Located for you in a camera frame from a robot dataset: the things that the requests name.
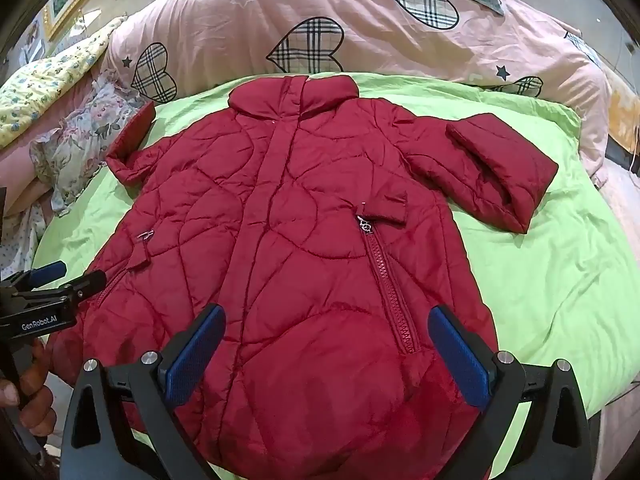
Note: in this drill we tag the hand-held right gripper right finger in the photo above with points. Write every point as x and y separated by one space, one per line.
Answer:
457 355

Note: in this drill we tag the person's left hand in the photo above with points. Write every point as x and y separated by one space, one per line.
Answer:
35 405

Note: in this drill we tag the pink heart print duvet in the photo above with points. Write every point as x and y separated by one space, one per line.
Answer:
225 25

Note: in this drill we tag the red quilted jacket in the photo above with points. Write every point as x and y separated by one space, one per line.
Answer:
300 210

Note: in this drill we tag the pink bed sheet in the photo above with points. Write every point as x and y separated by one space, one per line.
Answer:
20 170

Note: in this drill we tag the yellow floral quilt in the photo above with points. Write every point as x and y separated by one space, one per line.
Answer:
45 85

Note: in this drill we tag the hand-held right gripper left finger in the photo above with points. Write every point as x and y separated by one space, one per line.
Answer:
192 355

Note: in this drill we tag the green blanket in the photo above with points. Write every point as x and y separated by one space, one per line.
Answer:
550 260

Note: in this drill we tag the floral ruffled cloth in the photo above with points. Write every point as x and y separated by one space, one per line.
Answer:
95 120

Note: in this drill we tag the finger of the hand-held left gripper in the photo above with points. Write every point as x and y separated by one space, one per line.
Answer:
47 271
87 281

